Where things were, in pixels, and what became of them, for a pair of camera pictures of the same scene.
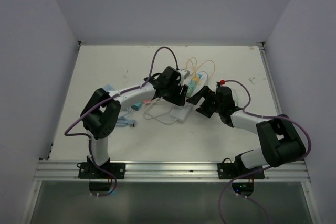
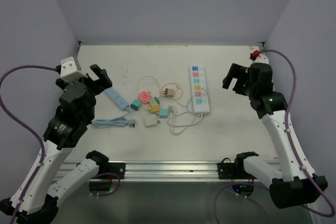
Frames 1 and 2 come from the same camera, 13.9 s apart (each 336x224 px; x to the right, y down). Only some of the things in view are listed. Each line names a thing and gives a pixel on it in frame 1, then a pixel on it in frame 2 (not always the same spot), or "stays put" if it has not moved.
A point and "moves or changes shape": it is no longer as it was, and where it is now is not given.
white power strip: x=181 y=113 moves or changes shape
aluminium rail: x=164 y=170 stays put
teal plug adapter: x=136 y=106 stays put
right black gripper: x=206 y=93 to x=237 y=72
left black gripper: x=179 y=98 to x=101 y=74
